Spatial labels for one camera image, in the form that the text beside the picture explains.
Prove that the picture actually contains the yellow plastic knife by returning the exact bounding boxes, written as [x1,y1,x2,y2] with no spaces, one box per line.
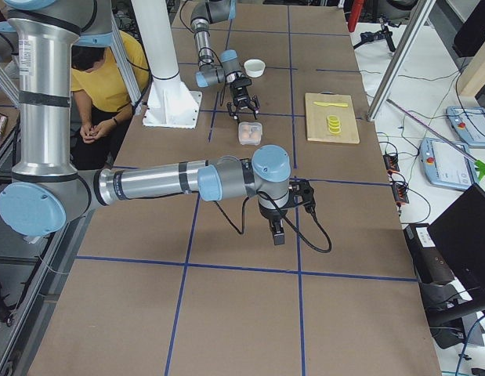
[313,101,349,108]

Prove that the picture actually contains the blue teach pendant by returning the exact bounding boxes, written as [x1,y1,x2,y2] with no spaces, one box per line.
[446,106,485,149]
[419,137,479,191]

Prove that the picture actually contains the wooden cutting board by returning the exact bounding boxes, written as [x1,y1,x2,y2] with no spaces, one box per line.
[305,92,360,144]

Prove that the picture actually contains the white bowl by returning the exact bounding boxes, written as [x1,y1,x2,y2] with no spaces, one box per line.
[244,59,266,78]

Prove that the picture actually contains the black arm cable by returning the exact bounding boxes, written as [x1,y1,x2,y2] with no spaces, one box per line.
[214,195,332,252]

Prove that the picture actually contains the clear plastic egg box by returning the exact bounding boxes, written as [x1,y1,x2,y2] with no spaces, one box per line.
[238,121,262,146]

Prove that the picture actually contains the white pedestal column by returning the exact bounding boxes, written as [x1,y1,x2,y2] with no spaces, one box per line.
[132,0,202,129]

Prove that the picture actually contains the black monitor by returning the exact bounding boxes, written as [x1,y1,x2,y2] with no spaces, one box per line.
[428,183,485,292]

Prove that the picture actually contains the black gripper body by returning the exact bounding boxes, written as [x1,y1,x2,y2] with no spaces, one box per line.
[228,77,252,108]
[258,193,287,231]

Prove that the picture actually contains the red cylinder object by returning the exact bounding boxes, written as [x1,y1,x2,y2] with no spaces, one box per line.
[347,0,364,32]

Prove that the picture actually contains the grabber stick green tip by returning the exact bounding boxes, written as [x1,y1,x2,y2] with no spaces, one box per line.
[386,98,485,180]

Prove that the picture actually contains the black tripod clamp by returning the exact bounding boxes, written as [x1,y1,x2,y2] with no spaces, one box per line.
[353,16,401,52]

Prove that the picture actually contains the aluminium frame post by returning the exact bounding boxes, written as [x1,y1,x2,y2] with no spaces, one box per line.
[367,0,436,121]

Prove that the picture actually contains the blue teach pendant far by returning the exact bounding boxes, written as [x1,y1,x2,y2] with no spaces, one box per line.
[446,106,485,149]

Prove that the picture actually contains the blue teach pendant near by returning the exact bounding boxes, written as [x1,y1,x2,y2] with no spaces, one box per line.
[419,137,479,191]

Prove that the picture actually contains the person in yellow shirt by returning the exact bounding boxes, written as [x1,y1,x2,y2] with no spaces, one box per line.
[71,45,133,170]

